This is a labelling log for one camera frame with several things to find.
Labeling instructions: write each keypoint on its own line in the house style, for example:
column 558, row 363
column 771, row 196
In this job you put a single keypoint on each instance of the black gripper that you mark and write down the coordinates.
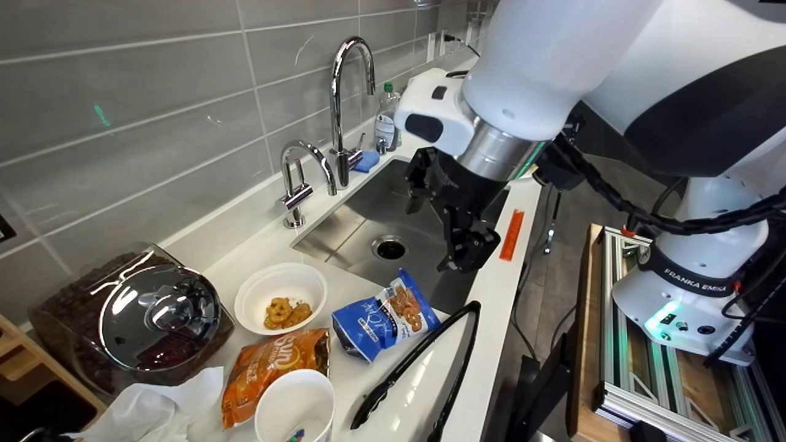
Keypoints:
column 463, row 199

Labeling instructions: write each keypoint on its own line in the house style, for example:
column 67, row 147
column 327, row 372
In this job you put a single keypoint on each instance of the blue pretzel snack packet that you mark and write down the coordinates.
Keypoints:
column 382, row 319

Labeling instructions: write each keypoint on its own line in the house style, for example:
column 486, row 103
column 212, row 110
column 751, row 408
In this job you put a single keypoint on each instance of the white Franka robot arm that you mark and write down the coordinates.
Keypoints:
column 556, row 58

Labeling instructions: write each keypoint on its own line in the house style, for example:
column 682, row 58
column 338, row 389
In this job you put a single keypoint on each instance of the wide white bowl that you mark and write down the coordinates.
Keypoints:
column 255, row 285

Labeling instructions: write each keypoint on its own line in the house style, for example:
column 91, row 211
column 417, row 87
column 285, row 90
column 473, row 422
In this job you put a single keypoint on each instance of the orange snack packet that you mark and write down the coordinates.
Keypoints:
column 267, row 372

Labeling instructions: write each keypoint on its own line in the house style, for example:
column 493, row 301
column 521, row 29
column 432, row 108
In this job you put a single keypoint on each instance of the sink drain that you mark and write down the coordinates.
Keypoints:
column 389, row 248

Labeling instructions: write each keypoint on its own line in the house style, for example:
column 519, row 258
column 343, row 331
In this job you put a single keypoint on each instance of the black kitchen tongs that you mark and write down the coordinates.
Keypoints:
column 425, row 351

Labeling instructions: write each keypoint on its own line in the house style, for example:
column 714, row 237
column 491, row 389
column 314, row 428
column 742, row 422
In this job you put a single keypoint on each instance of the stainless steel sink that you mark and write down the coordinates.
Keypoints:
column 359, row 211

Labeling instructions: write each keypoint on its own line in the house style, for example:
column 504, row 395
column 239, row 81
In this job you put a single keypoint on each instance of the blue sponge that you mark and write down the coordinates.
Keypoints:
column 368, row 160

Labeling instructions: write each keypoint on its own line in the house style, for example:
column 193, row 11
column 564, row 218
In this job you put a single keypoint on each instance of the wooden base board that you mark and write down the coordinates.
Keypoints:
column 584, row 344

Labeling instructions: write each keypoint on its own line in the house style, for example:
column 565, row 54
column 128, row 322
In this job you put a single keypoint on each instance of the clear soap bottle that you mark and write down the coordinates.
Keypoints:
column 386, row 125

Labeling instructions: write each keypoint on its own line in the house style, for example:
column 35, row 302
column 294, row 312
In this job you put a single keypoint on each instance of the tall chrome faucet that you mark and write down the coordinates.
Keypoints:
column 338, row 114

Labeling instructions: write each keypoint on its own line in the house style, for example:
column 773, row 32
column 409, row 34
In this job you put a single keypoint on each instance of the brown pretzels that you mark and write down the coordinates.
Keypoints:
column 285, row 312

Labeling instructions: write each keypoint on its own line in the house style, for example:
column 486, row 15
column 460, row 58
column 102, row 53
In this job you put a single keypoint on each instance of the tall white cup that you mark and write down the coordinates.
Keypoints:
column 294, row 408

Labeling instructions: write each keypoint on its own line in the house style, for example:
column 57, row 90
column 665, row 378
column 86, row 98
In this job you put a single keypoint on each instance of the glass pot lid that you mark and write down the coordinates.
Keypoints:
column 160, row 319

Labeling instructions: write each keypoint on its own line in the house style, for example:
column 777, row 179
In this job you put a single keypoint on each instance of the wooden rack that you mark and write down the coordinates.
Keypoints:
column 25, row 360

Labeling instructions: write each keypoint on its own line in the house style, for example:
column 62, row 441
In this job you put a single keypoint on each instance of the black camera stand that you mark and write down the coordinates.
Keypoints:
column 553, row 223

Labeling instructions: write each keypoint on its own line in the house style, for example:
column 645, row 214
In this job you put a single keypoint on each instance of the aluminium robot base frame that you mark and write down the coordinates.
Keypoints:
column 640, row 394

